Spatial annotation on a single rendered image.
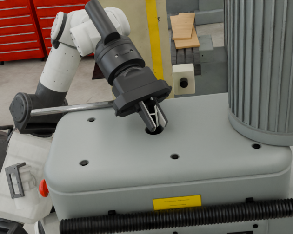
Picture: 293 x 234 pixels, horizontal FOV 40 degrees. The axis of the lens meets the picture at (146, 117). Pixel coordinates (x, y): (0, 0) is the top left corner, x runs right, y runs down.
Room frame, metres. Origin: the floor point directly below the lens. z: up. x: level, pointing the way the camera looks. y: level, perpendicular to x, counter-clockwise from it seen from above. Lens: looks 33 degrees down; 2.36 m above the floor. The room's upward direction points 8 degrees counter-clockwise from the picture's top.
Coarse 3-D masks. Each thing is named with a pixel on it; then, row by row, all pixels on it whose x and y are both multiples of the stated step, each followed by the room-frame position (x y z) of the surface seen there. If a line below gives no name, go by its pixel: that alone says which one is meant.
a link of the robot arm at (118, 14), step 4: (104, 8) 0.94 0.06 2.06; (108, 8) 0.91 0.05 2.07; (112, 8) 0.89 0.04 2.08; (116, 8) 0.87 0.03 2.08; (112, 12) 0.86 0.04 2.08; (116, 12) 0.86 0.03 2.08; (120, 12) 0.85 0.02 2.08; (84, 16) 0.94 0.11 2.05; (88, 16) 0.93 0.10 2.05; (116, 16) 0.85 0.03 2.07; (120, 16) 0.85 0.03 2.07; (124, 16) 0.85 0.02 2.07; (80, 20) 0.94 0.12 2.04; (84, 20) 0.93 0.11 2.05; (120, 20) 0.84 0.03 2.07; (124, 20) 0.84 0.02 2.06; (120, 24) 0.84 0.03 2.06; (124, 24) 0.84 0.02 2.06; (128, 24) 0.85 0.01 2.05; (124, 28) 0.84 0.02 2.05; (128, 28) 0.84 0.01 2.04; (124, 32) 0.84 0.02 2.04; (128, 32) 0.85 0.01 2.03
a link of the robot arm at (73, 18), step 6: (72, 12) 1.08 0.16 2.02; (78, 12) 1.02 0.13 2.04; (84, 12) 1.00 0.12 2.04; (72, 18) 1.03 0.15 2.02; (78, 18) 0.98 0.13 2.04; (66, 24) 1.05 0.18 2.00; (72, 24) 1.01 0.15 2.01; (78, 24) 0.95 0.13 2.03; (66, 30) 1.04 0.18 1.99; (66, 36) 1.04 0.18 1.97; (66, 42) 1.05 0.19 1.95; (72, 42) 1.05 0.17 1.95
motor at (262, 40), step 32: (256, 0) 0.60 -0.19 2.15; (288, 0) 0.57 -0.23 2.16; (256, 32) 0.60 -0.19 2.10; (288, 32) 0.57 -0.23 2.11; (256, 64) 0.60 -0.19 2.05; (288, 64) 0.57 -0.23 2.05; (256, 96) 0.59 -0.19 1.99; (288, 96) 0.56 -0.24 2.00; (256, 128) 0.59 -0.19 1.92; (288, 128) 0.57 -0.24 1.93
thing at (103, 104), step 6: (96, 102) 0.80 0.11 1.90; (102, 102) 0.80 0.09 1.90; (108, 102) 0.79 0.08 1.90; (48, 108) 0.80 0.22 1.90; (54, 108) 0.80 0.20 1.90; (60, 108) 0.80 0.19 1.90; (66, 108) 0.79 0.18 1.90; (72, 108) 0.79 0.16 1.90; (78, 108) 0.79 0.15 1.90; (84, 108) 0.78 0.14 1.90; (90, 108) 0.78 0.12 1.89; (96, 108) 0.78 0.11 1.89; (30, 114) 0.79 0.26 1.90; (36, 114) 0.79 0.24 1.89; (42, 114) 0.79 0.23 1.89
